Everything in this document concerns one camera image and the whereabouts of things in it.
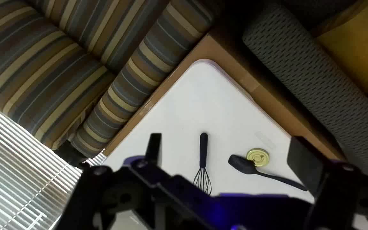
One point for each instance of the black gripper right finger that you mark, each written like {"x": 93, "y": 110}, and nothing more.
{"x": 306, "y": 164}

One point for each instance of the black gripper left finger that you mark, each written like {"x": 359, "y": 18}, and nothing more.
{"x": 153, "y": 147}

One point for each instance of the gold metal jar lid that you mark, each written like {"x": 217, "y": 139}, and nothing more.
{"x": 258, "y": 158}

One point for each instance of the black plastic spoon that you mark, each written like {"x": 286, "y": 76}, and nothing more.
{"x": 243, "y": 164}

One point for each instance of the white plastic board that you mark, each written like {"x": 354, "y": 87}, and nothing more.
{"x": 209, "y": 110}

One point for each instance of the grey fabric armchair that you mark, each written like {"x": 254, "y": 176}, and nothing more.
{"x": 319, "y": 85}

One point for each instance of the wooden table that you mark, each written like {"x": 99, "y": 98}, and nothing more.
{"x": 230, "y": 64}

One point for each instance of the striped sofa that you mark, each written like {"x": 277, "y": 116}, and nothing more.
{"x": 64, "y": 55}

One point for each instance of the yellow cushion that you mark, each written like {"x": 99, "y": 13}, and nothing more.
{"x": 358, "y": 47}

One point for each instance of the white window blinds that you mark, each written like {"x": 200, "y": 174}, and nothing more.
{"x": 13, "y": 170}

